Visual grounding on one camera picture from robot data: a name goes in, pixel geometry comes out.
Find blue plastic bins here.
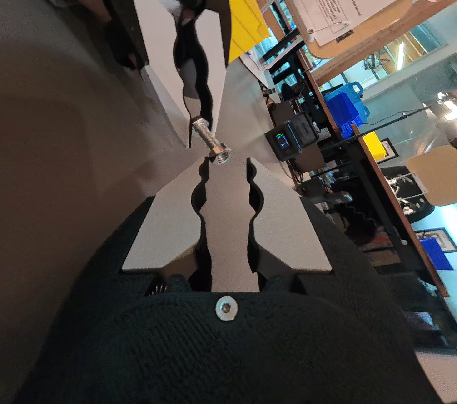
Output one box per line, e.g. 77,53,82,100
323,81,371,139

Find wooden clipboard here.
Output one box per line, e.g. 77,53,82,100
267,0,457,61

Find small yellow bin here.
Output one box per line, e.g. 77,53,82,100
362,131,387,163

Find blue plastic bin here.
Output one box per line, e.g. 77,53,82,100
419,237,455,271

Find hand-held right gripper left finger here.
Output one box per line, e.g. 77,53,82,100
121,157,210,274

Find pale wooden board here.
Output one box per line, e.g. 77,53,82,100
406,145,457,207

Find grey power bank with display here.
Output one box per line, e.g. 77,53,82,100
266,112,320,162

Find silver bolt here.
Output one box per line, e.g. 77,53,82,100
192,118,233,165

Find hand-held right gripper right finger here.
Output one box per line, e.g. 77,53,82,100
246,156,333,279

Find black box device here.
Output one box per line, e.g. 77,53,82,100
268,97,308,126

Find low yellow plastic bin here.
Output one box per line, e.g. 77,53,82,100
223,0,271,64

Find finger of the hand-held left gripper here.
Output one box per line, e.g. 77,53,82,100
131,0,196,148
193,9,228,134

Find silver hex nut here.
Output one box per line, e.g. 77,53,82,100
209,143,233,165

